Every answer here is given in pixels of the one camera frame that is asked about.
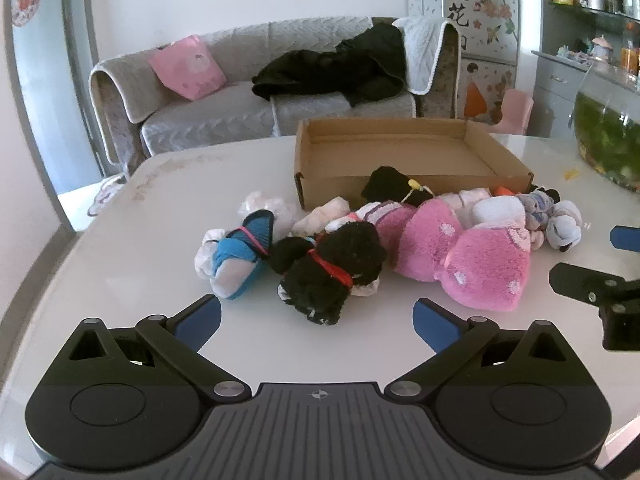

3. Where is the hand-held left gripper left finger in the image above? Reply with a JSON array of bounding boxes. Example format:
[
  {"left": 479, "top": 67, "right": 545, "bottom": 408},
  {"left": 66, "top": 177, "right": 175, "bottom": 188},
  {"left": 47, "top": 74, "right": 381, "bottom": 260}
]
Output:
[{"left": 47, "top": 294, "right": 253, "bottom": 404}]

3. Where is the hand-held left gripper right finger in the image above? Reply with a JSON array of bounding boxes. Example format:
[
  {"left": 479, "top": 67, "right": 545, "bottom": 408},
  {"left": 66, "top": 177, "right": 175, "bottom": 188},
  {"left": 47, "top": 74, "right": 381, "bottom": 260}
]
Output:
[{"left": 384, "top": 297, "right": 596, "bottom": 404}]

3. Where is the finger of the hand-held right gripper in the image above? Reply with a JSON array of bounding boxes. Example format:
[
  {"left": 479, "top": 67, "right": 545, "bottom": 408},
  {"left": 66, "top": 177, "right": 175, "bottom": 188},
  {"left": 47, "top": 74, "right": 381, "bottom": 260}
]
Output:
[
  {"left": 610, "top": 225, "right": 640, "bottom": 252},
  {"left": 548, "top": 262, "right": 640, "bottom": 311}
]

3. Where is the white knotted sock bundle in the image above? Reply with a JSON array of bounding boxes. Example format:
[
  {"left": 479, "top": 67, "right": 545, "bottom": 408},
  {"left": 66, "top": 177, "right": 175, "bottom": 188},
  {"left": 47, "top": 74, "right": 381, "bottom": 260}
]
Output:
[{"left": 545, "top": 200, "right": 584, "bottom": 252}]

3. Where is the blue and white sock bundle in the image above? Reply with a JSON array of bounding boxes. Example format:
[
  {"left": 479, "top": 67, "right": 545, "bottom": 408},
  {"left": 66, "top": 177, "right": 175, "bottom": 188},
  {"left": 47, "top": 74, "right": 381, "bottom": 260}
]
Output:
[{"left": 194, "top": 210, "right": 277, "bottom": 301}]

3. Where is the pink fluffy sock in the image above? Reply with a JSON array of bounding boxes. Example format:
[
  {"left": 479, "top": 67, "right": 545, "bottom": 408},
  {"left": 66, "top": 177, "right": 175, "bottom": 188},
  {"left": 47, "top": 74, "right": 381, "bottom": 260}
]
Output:
[
  {"left": 434, "top": 227, "right": 532, "bottom": 313},
  {"left": 375, "top": 199, "right": 468, "bottom": 283}
]

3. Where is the black fuzzy sock bundle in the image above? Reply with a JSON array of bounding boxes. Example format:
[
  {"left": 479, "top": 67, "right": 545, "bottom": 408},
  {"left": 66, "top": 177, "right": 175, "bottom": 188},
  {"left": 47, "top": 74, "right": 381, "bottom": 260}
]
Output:
[{"left": 269, "top": 220, "right": 387, "bottom": 326}]

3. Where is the white and pink sock roll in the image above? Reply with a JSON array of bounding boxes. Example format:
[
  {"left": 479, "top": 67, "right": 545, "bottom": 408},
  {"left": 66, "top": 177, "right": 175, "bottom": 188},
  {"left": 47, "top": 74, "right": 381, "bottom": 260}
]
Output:
[{"left": 291, "top": 196, "right": 351, "bottom": 237}]

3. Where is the shallow cardboard box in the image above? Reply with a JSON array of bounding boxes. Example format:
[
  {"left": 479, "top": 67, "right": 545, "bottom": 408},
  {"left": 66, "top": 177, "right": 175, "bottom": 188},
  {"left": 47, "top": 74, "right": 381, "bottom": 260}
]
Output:
[{"left": 294, "top": 119, "right": 535, "bottom": 211}]

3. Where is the white desktop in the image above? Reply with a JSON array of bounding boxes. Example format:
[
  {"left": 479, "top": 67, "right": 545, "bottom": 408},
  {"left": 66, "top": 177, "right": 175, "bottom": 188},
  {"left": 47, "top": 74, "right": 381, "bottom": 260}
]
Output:
[{"left": 0, "top": 132, "right": 640, "bottom": 480}]

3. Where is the small white sock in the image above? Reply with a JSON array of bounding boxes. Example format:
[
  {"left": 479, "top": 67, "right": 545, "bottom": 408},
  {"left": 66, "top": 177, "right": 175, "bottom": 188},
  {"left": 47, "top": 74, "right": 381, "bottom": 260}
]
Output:
[{"left": 350, "top": 277, "right": 383, "bottom": 302}]

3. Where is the glass fish bowl with plants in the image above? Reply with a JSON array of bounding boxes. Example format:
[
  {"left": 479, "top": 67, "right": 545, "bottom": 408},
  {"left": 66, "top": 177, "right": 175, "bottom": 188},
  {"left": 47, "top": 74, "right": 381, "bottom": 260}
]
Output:
[{"left": 572, "top": 77, "right": 640, "bottom": 193}]

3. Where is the pink striped sock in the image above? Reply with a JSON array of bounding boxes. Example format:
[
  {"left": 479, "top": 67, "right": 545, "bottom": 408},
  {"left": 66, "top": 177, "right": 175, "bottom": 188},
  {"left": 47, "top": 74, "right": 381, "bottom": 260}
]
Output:
[{"left": 345, "top": 201, "right": 418, "bottom": 233}]

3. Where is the light pink sock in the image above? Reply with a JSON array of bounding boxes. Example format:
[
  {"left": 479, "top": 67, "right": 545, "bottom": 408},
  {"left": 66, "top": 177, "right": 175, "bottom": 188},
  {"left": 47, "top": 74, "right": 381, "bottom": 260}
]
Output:
[{"left": 440, "top": 187, "right": 493, "bottom": 221}]

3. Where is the slipper on floor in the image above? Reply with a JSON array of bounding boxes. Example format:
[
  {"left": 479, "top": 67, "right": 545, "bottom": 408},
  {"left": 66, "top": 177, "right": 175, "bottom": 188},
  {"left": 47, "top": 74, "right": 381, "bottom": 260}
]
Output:
[{"left": 87, "top": 175, "right": 126, "bottom": 218}]

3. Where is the grey cabinet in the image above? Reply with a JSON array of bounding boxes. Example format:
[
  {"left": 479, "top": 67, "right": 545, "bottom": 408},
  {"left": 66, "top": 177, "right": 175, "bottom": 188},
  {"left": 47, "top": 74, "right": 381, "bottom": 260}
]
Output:
[{"left": 531, "top": 50, "right": 640, "bottom": 138}]

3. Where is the pink plastic chair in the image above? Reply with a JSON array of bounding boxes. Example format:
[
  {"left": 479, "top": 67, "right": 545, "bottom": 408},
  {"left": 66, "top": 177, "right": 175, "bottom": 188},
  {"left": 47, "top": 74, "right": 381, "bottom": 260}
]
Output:
[{"left": 487, "top": 89, "right": 535, "bottom": 136}]

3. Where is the orange bottle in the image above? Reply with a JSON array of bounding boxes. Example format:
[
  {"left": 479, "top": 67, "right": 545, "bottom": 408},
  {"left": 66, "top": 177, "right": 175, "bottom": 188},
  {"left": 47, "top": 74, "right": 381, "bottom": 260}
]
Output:
[{"left": 621, "top": 40, "right": 640, "bottom": 76}]

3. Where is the grey sofa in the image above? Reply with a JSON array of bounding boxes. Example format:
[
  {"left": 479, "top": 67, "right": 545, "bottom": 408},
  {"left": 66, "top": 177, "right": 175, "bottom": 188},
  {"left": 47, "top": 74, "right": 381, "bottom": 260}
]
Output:
[{"left": 89, "top": 17, "right": 463, "bottom": 178}]

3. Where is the pink pillow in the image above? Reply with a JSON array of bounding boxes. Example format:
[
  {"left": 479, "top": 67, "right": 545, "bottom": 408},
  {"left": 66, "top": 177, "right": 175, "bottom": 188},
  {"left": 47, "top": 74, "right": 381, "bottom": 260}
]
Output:
[{"left": 146, "top": 35, "right": 228, "bottom": 102}]

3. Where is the floral folding screen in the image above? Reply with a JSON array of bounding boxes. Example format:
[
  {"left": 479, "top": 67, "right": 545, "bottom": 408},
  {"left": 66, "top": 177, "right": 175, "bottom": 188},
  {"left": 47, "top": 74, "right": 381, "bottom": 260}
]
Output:
[{"left": 405, "top": 0, "right": 543, "bottom": 126}]

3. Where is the black jacket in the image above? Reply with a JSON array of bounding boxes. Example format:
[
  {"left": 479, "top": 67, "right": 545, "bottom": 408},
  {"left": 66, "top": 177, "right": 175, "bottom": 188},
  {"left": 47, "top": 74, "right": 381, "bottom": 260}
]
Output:
[{"left": 251, "top": 24, "right": 407, "bottom": 108}]

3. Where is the white quilted blanket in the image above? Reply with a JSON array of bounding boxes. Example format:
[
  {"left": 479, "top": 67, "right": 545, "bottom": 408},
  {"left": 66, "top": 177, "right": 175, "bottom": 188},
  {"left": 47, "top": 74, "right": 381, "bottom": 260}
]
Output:
[{"left": 391, "top": 16, "right": 453, "bottom": 96}]

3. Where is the red round window sticker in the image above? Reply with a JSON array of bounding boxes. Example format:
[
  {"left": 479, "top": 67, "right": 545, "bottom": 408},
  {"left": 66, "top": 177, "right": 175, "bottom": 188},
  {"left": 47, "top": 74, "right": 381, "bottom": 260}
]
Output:
[{"left": 11, "top": 0, "right": 42, "bottom": 28}]

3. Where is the glass wall shelf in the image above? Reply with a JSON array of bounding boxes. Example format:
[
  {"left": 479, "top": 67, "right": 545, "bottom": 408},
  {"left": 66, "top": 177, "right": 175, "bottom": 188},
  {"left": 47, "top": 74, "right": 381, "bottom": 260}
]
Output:
[{"left": 547, "top": 0, "right": 640, "bottom": 31}]

